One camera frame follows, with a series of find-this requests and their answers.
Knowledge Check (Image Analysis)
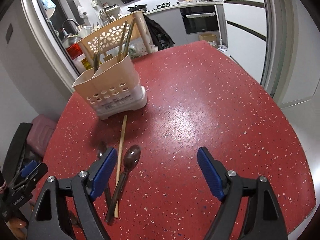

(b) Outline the short bamboo chopstick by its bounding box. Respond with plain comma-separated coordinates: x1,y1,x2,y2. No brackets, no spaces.
114,115,128,218

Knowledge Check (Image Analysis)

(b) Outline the person's left hand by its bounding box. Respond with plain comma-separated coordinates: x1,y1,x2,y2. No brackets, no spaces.
6,218,27,240

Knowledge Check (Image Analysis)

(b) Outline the pink plastic stool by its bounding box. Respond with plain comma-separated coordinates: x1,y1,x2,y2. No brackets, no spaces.
27,114,57,158

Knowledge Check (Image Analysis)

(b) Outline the beige plastic utensil holder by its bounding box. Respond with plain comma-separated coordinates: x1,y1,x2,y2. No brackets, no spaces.
73,55,148,120

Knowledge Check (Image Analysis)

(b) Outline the yellow oil bottle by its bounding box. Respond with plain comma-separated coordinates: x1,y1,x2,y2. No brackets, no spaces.
81,57,92,70

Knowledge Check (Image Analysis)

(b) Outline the red plastic basket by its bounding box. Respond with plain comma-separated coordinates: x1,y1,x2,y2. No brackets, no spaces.
66,43,83,60

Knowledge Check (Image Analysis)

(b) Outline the beige flower-pattern storage rack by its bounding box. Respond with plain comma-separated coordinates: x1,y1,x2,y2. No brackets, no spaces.
78,11,153,64

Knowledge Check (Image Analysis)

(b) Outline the brown chopstick in holder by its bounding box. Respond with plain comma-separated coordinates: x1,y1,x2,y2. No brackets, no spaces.
122,18,136,59
117,21,128,63

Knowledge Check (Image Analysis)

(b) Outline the black bag behind rack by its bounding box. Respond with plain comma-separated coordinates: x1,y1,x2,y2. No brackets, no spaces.
144,15,175,50

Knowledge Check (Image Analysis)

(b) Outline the cardboard box on floor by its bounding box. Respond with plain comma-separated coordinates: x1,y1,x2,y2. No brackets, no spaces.
199,33,217,47

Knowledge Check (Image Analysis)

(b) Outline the black wok on stove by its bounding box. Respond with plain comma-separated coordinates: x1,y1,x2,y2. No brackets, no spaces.
127,4,148,13

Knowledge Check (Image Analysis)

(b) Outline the black built-in oven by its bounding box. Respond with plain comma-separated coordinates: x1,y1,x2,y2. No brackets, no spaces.
180,5,219,34

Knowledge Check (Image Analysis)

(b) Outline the white refrigerator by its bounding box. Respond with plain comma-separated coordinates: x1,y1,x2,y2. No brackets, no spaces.
222,0,267,83

